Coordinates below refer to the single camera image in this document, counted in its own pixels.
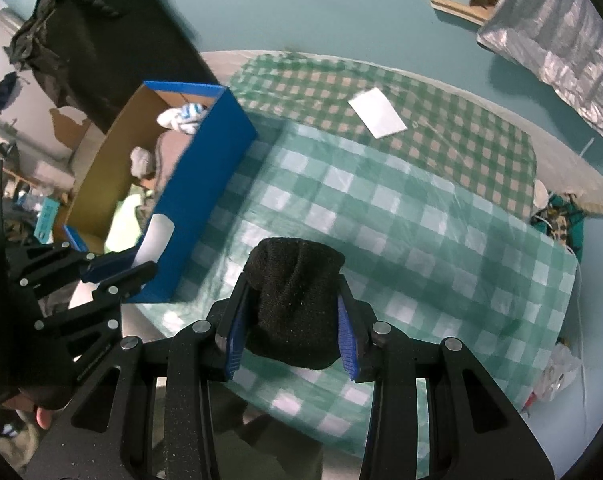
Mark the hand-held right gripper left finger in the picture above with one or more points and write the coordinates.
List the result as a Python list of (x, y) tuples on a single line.
[(234, 345)]

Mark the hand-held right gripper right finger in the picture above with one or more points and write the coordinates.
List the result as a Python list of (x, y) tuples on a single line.
[(346, 345)]

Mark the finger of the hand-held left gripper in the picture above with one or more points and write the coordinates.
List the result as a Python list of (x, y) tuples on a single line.
[(131, 280), (106, 267)]

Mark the light green cloth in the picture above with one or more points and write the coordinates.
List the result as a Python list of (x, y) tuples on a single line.
[(126, 225)]

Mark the black sock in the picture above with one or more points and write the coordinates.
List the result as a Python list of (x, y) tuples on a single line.
[(294, 300)]

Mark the grey sock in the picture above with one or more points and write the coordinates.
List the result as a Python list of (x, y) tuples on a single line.
[(142, 162)]

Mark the mauve plush towel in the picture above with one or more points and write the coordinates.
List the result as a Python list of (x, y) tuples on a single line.
[(174, 160)]

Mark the blue cardboard box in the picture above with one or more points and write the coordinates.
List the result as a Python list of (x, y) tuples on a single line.
[(206, 160)]

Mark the white blue striped socks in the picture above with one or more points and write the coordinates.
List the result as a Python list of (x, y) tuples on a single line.
[(184, 116)]

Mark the person's left hand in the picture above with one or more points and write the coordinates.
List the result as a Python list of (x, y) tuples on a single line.
[(41, 415)]

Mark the teal carton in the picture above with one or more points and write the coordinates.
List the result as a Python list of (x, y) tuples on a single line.
[(46, 222)]

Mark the teal white checked plastic tablecloth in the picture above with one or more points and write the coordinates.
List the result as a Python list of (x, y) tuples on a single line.
[(381, 240)]

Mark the dark blue umbrella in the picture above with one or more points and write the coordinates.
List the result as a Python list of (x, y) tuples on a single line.
[(4, 91)]

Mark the clear plastic bag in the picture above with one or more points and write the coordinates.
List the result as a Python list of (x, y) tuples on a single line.
[(556, 375)]

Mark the green beige checked tablecloth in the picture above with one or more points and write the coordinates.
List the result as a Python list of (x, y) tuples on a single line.
[(431, 135)]

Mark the black garment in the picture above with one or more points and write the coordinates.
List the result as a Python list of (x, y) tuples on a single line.
[(116, 35)]

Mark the white paper sheet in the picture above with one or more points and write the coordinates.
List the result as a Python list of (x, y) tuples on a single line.
[(379, 112)]

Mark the teal patterned cloth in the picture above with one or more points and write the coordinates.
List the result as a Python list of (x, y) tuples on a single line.
[(561, 220)]

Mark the silver foil curtain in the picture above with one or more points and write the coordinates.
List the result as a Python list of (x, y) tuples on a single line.
[(556, 25)]

